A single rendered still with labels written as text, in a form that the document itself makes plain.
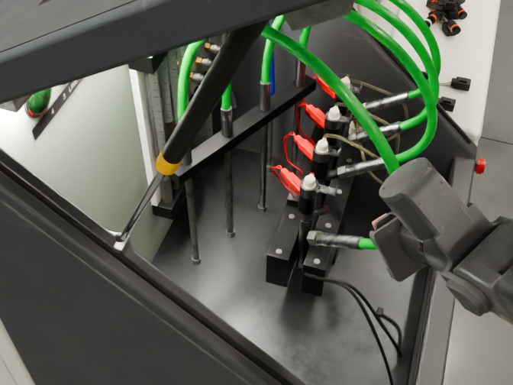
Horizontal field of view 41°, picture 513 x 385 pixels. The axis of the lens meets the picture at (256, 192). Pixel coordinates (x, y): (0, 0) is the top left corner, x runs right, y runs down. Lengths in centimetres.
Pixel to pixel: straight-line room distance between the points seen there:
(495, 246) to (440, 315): 51
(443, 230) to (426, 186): 4
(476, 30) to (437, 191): 103
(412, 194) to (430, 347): 50
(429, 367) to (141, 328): 47
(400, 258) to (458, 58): 84
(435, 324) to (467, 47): 69
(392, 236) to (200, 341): 24
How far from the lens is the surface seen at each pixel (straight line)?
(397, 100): 119
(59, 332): 89
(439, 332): 111
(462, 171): 133
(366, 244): 88
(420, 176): 64
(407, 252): 76
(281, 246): 112
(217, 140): 111
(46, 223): 69
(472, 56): 155
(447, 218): 64
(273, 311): 123
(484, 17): 169
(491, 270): 60
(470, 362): 221
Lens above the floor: 188
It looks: 49 degrees down
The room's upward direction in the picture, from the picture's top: 1 degrees clockwise
